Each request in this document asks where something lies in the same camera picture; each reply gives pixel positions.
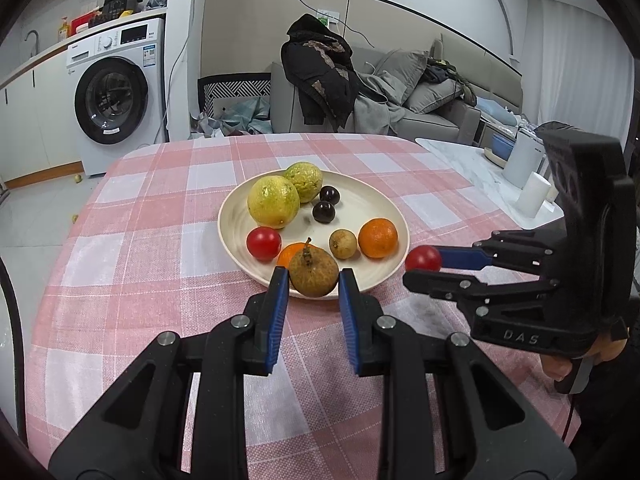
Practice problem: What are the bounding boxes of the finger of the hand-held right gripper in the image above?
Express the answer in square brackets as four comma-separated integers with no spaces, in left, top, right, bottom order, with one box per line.
[438,229,567,272]
[402,269,562,312]

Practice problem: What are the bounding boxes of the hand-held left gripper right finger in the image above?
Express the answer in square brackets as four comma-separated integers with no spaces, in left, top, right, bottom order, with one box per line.
[337,267,578,480]

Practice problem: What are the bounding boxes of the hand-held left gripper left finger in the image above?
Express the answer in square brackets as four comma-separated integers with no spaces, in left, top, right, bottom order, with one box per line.
[47,266,291,480]

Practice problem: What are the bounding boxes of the red tomato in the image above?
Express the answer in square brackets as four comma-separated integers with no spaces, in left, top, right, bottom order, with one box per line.
[405,245,443,273]
[246,226,282,262]

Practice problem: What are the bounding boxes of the brown wrinkled fruit with stem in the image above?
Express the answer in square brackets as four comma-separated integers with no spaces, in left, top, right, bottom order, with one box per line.
[289,237,339,298]

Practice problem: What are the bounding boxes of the large orange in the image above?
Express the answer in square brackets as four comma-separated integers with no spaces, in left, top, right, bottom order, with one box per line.
[276,242,307,268]

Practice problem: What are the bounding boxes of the small brown longan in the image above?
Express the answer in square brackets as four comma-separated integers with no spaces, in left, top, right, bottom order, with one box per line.
[329,229,358,260]

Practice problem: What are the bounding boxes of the cream round plate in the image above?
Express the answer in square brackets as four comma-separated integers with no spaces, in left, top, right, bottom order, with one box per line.
[217,170,411,301]

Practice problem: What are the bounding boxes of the smooth yellow-green guava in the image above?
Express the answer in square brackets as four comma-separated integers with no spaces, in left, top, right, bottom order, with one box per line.
[247,174,301,229]

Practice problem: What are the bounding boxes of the wrinkled green guava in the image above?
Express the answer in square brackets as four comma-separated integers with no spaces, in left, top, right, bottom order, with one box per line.
[284,161,324,204]

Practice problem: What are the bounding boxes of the person's right forearm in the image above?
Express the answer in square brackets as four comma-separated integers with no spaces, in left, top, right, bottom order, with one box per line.
[570,355,636,461]

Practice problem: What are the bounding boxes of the person's right hand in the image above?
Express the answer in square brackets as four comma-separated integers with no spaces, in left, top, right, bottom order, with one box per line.
[542,326,630,382]

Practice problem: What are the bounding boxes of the white cylinder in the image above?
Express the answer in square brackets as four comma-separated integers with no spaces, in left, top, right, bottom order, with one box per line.
[515,172,551,218]

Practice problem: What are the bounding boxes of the small orange tangerine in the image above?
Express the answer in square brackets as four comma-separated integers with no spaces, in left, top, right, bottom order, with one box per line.
[358,218,399,259]

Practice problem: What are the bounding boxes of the white marble side table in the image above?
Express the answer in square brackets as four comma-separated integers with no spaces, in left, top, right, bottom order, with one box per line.
[415,137,568,233]

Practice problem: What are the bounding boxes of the white cylindrical appliance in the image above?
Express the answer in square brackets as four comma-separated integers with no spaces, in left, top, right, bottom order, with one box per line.
[502,132,546,183]

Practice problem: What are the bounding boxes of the grey sofa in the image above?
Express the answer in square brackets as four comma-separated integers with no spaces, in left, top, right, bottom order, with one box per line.
[270,35,523,146]

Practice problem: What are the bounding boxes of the pink checked tablecloth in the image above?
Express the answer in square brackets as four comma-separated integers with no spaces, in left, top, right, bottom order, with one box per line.
[25,132,583,480]

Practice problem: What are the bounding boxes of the light blue pillow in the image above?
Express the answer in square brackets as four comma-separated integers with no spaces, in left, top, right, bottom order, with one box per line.
[475,95,518,126]

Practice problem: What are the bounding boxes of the white curtain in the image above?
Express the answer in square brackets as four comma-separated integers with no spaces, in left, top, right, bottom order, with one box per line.
[525,0,636,141]

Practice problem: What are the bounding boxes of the grey cushion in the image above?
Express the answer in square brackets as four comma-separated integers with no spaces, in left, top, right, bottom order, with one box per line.
[402,77,463,113]
[375,49,431,106]

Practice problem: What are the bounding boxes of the grey blanket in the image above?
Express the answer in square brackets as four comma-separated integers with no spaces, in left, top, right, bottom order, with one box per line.
[352,72,408,136]

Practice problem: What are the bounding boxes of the pile of dark clothes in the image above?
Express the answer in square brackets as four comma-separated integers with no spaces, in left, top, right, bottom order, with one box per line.
[425,57,481,106]

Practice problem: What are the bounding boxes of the teal cloth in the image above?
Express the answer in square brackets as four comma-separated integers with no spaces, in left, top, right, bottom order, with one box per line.
[192,100,273,138]

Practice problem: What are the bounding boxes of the black white patterned basket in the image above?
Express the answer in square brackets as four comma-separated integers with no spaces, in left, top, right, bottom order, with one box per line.
[197,74,273,136]

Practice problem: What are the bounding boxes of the black jacket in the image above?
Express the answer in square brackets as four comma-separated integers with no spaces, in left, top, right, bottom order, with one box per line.
[280,14,361,133]

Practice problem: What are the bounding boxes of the white washing machine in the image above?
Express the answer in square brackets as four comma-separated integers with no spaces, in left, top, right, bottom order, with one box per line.
[66,17,168,177]

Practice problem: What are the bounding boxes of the white counter cabinet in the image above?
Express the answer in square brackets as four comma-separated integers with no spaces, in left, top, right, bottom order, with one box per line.
[0,45,83,186]

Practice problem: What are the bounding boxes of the black pressure cooker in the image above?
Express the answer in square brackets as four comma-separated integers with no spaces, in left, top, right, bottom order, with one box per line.
[102,0,141,18]

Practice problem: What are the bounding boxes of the black wall cable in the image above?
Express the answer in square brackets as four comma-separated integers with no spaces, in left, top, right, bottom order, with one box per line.
[162,7,192,138]

